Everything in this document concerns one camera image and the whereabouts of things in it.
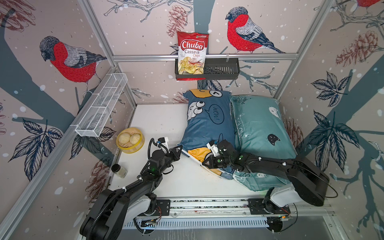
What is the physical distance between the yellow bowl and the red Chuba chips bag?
1.55 feet

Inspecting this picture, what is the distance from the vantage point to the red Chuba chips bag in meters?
0.84

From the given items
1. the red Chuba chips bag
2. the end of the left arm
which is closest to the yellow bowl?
the end of the left arm

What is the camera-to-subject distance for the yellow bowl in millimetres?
941
